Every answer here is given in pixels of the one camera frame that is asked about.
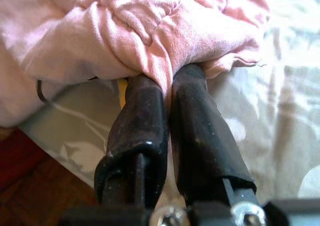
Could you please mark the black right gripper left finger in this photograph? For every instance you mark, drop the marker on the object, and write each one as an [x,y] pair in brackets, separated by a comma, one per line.
[140,135]

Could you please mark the bed with beige floral sheet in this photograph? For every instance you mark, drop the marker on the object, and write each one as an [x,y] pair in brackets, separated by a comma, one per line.
[275,110]

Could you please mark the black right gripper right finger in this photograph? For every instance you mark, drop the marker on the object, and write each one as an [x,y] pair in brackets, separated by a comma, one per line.
[197,135]

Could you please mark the pink cartoon print blanket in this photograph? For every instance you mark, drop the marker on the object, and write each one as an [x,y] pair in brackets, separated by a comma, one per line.
[100,30]

